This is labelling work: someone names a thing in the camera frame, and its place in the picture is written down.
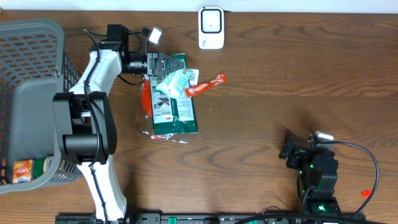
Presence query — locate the mint green wipes pack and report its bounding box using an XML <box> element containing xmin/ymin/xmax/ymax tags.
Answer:
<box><xmin>155</xmin><ymin>68</ymin><xmax>195</xmax><ymax>99</ymax></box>

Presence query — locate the red snack stick packet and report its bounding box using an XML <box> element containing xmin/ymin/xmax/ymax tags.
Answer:
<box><xmin>185</xmin><ymin>73</ymin><xmax>228</xmax><ymax>98</ymax></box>

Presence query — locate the green grip gloves package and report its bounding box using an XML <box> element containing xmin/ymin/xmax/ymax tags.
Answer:
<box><xmin>149</xmin><ymin>53</ymin><xmax>199</xmax><ymax>136</ymax></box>

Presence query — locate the red dustpan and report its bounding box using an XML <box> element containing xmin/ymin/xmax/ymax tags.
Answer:
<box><xmin>136</xmin><ymin>80</ymin><xmax>190</xmax><ymax>143</ymax></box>

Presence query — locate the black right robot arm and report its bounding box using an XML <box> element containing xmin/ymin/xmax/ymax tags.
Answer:
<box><xmin>279</xmin><ymin>131</ymin><xmax>342</xmax><ymax>217</ymax></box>

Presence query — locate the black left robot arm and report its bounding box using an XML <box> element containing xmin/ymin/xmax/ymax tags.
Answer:
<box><xmin>53</xmin><ymin>24</ymin><xmax>185</xmax><ymax>223</ymax></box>

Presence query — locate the white barcode scanner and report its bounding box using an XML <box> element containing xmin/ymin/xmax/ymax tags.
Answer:
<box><xmin>198</xmin><ymin>6</ymin><xmax>225</xmax><ymax>50</ymax></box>

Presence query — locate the red sticker on table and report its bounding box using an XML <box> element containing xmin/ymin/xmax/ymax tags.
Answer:
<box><xmin>361</xmin><ymin>190</ymin><xmax>373</xmax><ymax>197</ymax></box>

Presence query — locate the grey plastic basket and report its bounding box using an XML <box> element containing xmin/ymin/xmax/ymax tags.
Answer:
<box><xmin>1</xmin><ymin>18</ymin><xmax>83</xmax><ymax>194</ymax></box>

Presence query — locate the orange tissue pack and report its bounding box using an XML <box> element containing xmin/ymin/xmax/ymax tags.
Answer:
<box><xmin>12</xmin><ymin>159</ymin><xmax>34</xmax><ymax>184</ymax></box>

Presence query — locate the black left camera cable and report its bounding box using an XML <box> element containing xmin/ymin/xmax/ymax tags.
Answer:
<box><xmin>83</xmin><ymin>27</ymin><xmax>150</xmax><ymax>224</ymax></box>

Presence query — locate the black camera cable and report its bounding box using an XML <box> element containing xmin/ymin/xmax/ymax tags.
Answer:
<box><xmin>317</xmin><ymin>141</ymin><xmax>380</xmax><ymax>220</ymax></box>
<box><xmin>83</xmin><ymin>27</ymin><xmax>150</xmax><ymax>224</ymax></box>

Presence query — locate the black right camera cable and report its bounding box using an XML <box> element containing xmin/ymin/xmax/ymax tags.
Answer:
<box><xmin>317</xmin><ymin>141</ymin><xmax>380</xmax><ymax>220</ymax></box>

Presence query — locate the black mounting rail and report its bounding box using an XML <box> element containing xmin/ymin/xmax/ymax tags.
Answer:
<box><xmin>55</xmin><ymin>212</ymin><xmax>368</xmax><ymax>224</ymax></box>

